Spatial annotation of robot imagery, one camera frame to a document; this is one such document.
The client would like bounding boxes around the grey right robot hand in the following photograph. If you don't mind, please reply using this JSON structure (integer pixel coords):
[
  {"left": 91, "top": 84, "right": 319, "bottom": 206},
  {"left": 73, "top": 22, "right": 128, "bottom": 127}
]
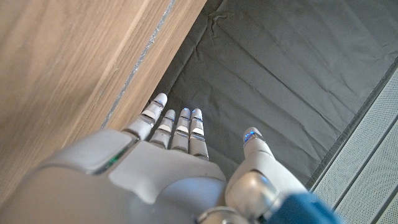
[{"left": 0, "top": 92, "right": 308, "bottom": 224}]

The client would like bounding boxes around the black curtain backdrop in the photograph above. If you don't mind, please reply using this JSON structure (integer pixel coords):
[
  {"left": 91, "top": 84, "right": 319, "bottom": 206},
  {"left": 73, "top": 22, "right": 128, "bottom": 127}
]
[{"left": 149, "top": 0, "right": 398, "bottom": 189}]

